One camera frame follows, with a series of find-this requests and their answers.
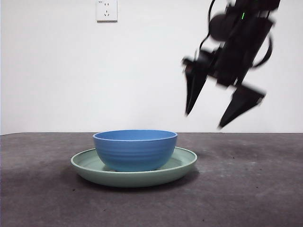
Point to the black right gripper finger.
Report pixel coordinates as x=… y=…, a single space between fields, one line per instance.
x=243 y=101
x=194 y=89

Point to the blue bowl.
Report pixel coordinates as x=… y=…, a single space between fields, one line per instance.
x=135 y=153

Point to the pale green plate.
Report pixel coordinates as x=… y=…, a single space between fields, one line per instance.
x=132 y=179

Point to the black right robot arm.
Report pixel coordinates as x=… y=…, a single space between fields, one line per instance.
x=241 y=42

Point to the white wall socket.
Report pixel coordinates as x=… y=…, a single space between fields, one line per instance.
x=107 y=11

